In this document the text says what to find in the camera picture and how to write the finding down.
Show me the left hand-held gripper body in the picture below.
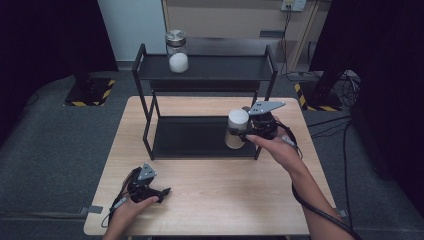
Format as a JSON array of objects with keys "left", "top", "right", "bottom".
[{"left": 127, "top": 162, "right": 162, "bottom": 204}]

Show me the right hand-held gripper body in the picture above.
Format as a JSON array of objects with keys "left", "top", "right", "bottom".
[{"left": 245, "top": 100, "right": 287, "bottom": 141}]

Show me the glass beaker with white powder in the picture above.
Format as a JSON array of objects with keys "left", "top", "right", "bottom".
[{"left": 224, "top": 108, "right": 250, "bottom": 150}]

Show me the black metal two-tier rack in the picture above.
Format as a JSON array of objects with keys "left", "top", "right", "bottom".
[{"left": 131, "top": 43, "right": 279, "bottom": 162}]

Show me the person's left hand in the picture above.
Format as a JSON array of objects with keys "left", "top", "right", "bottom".
[{"left": 107, "top": 195, "right": 160, "bottom": 236}]

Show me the person's right hand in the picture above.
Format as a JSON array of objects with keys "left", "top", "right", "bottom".
[{"left": 245, "top": 125, "right": 304, "bottom": 176}]

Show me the black striped stand base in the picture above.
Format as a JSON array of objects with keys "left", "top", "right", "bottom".
[
  {"left": 293, "top": 81, "right": 344, "bottom": 113},
  {"left": 63, "top": 77, "right": 117, "bottom": 108}
]

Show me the glass jar with metal lid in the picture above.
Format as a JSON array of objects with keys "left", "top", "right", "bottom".
[{"left": 165, "top": 29, "right": 190, "bottom": 74}]

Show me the dark curtain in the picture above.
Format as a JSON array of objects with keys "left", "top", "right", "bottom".
[
  {"left": 309, "top": 0, "right": 424, "bottom": 218},
  {"left": 0, "top": 0, "right": 120, "bottom": 148}
]

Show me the white panel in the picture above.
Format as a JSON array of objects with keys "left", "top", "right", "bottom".
[{"left": 97, "top": 0, "right": 168, "bottom": 63}]

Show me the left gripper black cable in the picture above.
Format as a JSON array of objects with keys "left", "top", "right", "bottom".
[{"left": 100, "top": 166, "right": 143, "bottom": 229}]

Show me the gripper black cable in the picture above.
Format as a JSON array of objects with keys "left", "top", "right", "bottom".
[
  {"left": 273, "top": 119, "right": 364, "bottom": 240},
  {"left": 100, "top": 166, "right": 143, "bottom": 229}
]

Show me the black socket cable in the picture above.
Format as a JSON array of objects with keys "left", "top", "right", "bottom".
[{"left": 279, "top": 5, "right": 294, "bottom": 76}]

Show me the long black floor cable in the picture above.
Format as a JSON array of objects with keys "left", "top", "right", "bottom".
[{"left": 306, "top": 114, "right": 355, "bottom": 221}]

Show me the bundle of floor cables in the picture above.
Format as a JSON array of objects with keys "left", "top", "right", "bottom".
[{"left": 334, "top": 69, "right": 363, "bottom": 101}]

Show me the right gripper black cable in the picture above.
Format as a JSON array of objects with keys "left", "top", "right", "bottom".
[{"left": 273, "top": 119, "right": 364, "bottom": 240}]

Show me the white wall socket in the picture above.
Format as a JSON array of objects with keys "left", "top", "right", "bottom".
[{"left": 280, "top": 0, "right": 308, "bottom": 13}]

